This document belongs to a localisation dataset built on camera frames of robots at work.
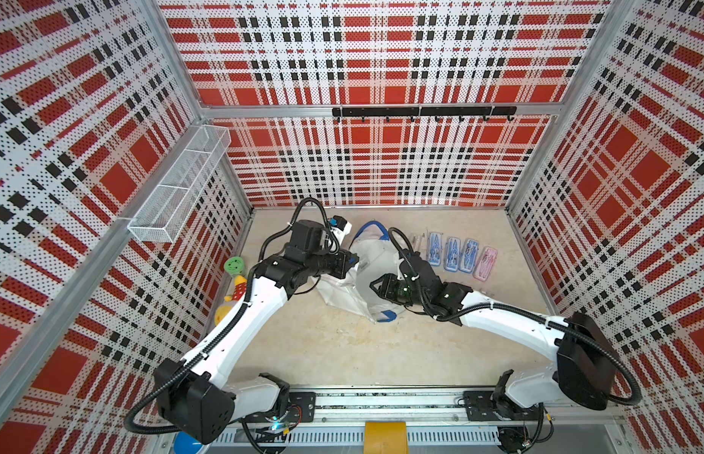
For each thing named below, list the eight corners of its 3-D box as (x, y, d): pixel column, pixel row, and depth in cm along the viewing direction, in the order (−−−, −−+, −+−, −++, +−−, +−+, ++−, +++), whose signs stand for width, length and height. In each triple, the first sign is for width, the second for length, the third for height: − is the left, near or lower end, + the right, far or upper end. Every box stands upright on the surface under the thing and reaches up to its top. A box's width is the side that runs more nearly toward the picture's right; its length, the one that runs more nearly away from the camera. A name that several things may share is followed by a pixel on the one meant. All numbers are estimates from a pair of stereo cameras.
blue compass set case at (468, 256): (457, 268, 104) (458, 265, 103) (465, 239, 113) (466, 236, 112) (472, 274, 103) (473, 271, 101) (479, 244, 112) (480, 240, 110)
